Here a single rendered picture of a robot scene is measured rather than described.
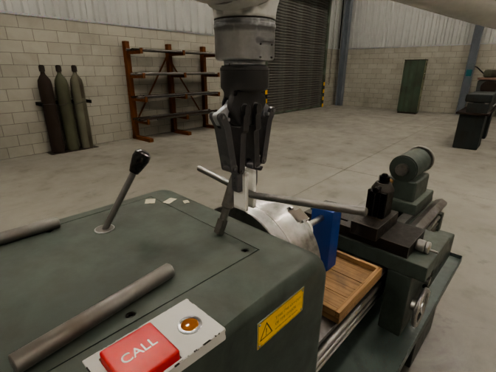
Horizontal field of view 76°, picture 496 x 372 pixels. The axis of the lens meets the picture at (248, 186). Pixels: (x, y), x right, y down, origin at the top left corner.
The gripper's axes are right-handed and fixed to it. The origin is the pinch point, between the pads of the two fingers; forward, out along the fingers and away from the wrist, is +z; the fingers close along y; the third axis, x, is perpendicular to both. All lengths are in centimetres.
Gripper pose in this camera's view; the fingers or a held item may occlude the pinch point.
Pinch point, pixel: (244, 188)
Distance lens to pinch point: 55.2
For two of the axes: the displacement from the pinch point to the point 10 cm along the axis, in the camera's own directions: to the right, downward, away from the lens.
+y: 6.9, -2.5, 6.8
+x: -7.3, -2.4, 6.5
